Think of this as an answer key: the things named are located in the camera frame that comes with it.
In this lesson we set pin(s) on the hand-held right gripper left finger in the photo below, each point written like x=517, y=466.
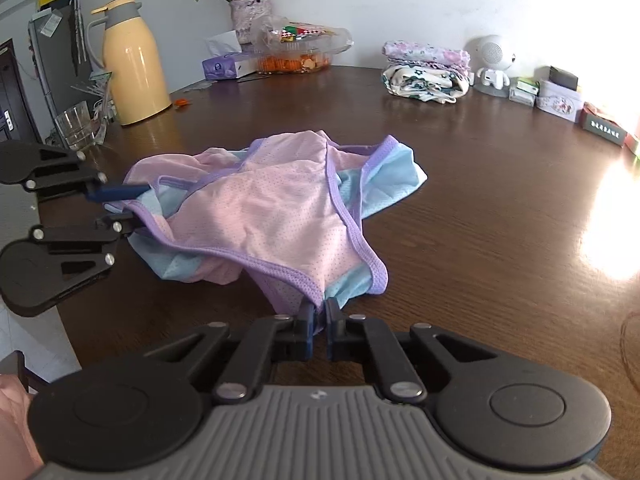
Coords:
x=310, y=340

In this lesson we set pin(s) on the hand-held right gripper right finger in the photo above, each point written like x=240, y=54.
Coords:
x=332, y=330

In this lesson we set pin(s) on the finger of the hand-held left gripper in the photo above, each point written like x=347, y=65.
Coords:
x=125, y=192
x=122, y=225

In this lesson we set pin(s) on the pink blue mesh vest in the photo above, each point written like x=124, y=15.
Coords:
x=260, y=200

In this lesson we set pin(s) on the clear drinking glass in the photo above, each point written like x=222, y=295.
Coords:
x=75, y=127

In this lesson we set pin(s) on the orange peel scrap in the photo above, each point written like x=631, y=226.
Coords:
x=181, y=102

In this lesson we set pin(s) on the yellow thermos jug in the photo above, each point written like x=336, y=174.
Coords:
x=132, y=70

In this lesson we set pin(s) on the dark door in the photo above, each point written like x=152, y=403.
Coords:
x=15, y=95

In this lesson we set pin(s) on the grey refrigerator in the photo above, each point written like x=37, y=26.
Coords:
x=55, y=60

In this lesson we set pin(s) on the purple tissue box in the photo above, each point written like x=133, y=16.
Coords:
x=222, y=67

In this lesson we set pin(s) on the yellow box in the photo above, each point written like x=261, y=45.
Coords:
x=57, y=1

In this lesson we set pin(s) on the clear plastic snack container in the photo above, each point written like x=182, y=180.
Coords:
x=300, y=55

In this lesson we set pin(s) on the folded cream floral garment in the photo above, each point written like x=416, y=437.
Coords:
x=420, y=85

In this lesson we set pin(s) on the floral tin box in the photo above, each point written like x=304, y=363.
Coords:
x=557, y=102

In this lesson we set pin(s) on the white round speaker figure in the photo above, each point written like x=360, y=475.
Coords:
x=492, y=52

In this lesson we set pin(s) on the dark red labelled box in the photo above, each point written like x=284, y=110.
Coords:
x=602, y=127

